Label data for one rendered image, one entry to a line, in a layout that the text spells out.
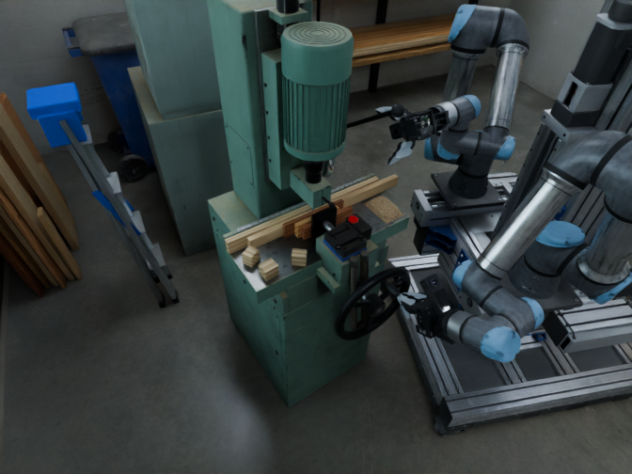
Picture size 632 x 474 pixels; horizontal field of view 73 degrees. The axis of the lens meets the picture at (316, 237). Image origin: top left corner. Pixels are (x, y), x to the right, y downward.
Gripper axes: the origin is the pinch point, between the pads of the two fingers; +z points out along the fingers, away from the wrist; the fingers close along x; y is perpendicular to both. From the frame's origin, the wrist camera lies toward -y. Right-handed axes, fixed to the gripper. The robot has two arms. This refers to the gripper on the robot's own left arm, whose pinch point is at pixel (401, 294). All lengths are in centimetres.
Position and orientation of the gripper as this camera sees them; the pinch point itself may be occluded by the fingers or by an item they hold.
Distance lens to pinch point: 124.1
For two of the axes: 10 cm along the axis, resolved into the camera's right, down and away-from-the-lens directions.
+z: -4.9, -1.6, 8.6
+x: 8.4, -3.4, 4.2
